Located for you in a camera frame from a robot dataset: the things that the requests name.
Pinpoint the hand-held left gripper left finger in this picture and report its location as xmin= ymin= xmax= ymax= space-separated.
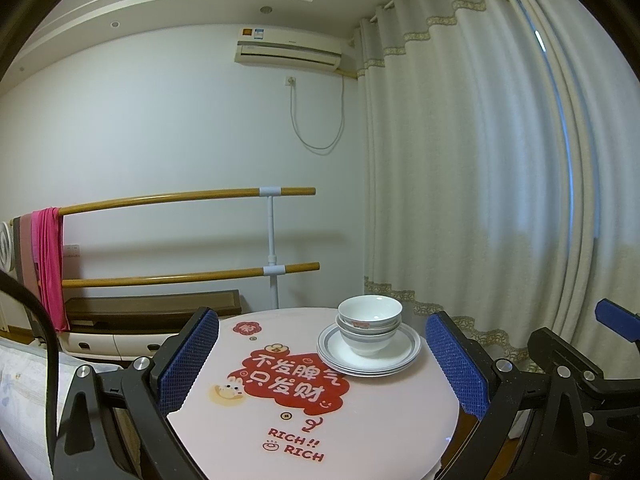
xmin=50 ymin=306 xmax=221 ymax=480

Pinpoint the pink cloth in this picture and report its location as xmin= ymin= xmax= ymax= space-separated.
xmin=31 ymin=207 xmax=71 ymax=333

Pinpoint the white wall air conditioner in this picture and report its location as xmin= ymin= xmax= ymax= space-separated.
xmin=235 ymin=25 xmax=343 ymax=72

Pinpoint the white round fan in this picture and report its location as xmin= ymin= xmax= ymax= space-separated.
xmin=0 ymin=222 xmax=13 ymax=273

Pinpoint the white ceramic bowl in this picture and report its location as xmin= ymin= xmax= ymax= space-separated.
xmin=336 ymin=315 xmax=402 ymax=337
xmin=337 ymin=295 xmax=403 ymax=329
xmin=336 ymin=322 xmax=401 ymax=357

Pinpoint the white air conditioner power cable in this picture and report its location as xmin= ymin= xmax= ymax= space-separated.
xmin=290 ymin=75 xmax=347 ymax=151

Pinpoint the white plate grey ring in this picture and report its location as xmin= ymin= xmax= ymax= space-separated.
xmin=319 ymin=330 xmax=421 ymax=379
xmin=317 ymin=322 xmax=422 ymax=373
xmin=318 ymin=327 xmax=421 ymax=376

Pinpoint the long wooden barre rail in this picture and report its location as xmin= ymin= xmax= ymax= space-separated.
xmin=10 ymin=187 xmax=317 ymax=226

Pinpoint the white patterned bedding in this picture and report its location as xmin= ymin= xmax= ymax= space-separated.
xmin=0 ymin=337 xmax=126 ymax=480

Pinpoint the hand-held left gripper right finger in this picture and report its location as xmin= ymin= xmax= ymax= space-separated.
xmin=425 ymin=310 xmax=601 ymax=480

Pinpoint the white low cabinet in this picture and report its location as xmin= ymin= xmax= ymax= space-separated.
xmin=55 ymin=317 xmax=241 ymax=358

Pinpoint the black cable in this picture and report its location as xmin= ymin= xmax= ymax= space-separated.
xmin=0 ymin=270 xmax=61 ymax=480

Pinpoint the cream curtain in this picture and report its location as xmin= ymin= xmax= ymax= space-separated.
xmin=352 ymin=0 xmax=640 ymax=376

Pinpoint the pink printed round table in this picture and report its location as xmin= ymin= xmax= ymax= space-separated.
xmin=165 ymin=307 xmax=460 ymax=480

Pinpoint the white barre post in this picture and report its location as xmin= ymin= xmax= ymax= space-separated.
xmin=259 ymin=187 xmax=287 ymax=311

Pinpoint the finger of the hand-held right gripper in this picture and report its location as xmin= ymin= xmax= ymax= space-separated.
xmin=527 ymin=327 xmax=640 ymax=412
xmin=595 ymin=298 xmax=640 ymax=343

